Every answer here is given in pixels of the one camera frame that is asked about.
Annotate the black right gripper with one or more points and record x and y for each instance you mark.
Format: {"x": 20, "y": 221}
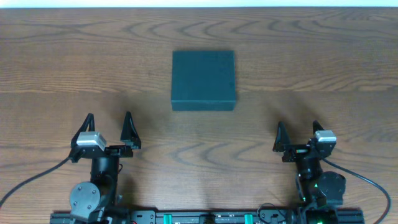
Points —
{"x": 296, "y": 151}

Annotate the black gift box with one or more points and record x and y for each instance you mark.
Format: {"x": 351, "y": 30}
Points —
{"x": 203, "y": 80}

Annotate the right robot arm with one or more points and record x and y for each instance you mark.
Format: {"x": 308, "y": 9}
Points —
{"x": 320, "y": 192}

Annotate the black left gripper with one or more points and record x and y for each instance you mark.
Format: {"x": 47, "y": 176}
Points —
{"x": 109, "y": 150}

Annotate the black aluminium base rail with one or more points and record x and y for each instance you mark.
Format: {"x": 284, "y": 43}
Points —
{"x": 267, "y": 215}

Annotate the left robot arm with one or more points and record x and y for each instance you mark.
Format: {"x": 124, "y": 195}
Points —
{"x": 96, "y": 201}

